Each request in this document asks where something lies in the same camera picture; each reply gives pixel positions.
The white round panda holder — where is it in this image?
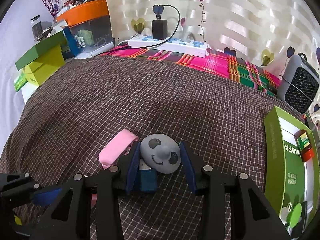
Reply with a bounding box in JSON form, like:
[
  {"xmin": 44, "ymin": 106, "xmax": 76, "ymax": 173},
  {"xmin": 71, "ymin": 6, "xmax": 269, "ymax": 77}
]
[{"xmin": 140, "ymin": 134, "xmax": 181, "ymax": 174}]

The blue carton box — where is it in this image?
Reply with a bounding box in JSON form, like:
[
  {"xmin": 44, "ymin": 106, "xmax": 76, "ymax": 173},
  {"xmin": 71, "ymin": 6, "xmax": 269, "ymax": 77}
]
[{"xmin": 61, "ymin": 26, "xmax": 80, "ymax": 60}]

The green white cardboard box tray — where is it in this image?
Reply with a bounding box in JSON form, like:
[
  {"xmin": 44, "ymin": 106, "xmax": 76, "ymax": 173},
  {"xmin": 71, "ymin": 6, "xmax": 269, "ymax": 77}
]
[{"xmin": 264, "ymin": 106, "xmax": 319, "ymax": 239}]

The orange lid storage bin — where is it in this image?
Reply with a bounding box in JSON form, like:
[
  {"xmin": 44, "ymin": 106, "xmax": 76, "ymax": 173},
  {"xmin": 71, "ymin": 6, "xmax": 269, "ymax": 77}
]
[{"xmin": 57, "ymin": 0, "xmax": 114, "ymax": 59}]

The colourful plaid cloth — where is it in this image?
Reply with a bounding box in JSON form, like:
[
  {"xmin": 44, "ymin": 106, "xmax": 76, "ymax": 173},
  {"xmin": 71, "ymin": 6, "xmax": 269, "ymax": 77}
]
[{"xmin": 104, "ymin": 46, "xmax": 280, "ymax": 96}]

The small green packet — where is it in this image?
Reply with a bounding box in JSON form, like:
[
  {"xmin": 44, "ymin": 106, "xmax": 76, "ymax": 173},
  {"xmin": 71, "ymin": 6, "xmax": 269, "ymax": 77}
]
[{"xmin": 14, "ymin": 71, "xmax": 28, "ymax": 92}]

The grey desktop fan heater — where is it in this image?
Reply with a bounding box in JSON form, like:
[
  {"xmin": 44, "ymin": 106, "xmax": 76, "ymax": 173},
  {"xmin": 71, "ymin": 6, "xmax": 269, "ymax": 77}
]
[{"xmin": 277, "ymin": 53, "xmax": 319, "ymax": 114}]

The black charger cable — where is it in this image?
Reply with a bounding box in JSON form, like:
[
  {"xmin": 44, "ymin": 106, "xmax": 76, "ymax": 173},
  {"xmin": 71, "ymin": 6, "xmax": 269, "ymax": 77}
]
[{"xmin": 117, "ymin": 4, "xmax": 181, "ymax": 49}]

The brown checked tablecloth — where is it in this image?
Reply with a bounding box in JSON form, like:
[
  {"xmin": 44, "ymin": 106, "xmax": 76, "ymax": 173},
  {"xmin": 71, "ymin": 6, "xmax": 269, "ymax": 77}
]
[{"xmin": 0, "ymin": 55, "xmax": 307, "ymax": 240}]

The red capped small bottle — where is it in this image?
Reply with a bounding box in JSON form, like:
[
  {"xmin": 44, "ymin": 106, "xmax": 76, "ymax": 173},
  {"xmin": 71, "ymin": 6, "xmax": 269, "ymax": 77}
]
[{"xmin": 295, "ymin": 129, "xmax": 315, "ymax": 163}]

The heart pattern curtain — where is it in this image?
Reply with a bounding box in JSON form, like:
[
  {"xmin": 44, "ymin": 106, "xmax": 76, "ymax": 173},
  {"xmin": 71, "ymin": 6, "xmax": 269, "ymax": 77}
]
[{"xmin": 107, "ymin": 0, "xmax": 319, "ymax": 80}]

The black charger plug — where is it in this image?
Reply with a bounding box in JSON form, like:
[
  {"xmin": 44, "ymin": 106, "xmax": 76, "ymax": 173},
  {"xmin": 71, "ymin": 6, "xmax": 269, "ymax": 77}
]
[{"xmin": 152, "ymin": 15, "xmax": 168, "ymax": 40}]

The blue usb card reader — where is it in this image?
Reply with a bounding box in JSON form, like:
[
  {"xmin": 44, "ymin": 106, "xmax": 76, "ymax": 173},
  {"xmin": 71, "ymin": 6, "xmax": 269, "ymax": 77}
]
[{"xmin": 138, "ymin": 159, "xmax": 158, "ymax": 192}]

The white power strip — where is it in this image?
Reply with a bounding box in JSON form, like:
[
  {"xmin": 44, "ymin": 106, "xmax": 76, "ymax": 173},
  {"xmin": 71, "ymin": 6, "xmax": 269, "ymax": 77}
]
[{"xmin": 128, "ymin": 35, "xmax": 209, "ymax": 57}]

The yellow green shoe box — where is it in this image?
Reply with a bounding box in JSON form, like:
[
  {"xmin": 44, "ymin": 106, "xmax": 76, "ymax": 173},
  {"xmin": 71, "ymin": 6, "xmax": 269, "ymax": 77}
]
[{"xmin": 15, "ymin": 31, "xmax": 67, "ymax": 86}]

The green white round holder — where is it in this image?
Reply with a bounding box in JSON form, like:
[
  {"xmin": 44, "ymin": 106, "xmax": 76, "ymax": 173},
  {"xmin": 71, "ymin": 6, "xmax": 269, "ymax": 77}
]
[{"xmin": 279, "ymin": 202, "xmax": 308, "ymax": 228}]

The glass jar black lid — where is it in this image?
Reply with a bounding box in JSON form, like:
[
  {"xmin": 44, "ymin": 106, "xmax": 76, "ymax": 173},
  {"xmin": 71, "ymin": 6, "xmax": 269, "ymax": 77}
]
[{"xmin": 30, "ymin": 15, "xmax": 43, "ymax": 42}]

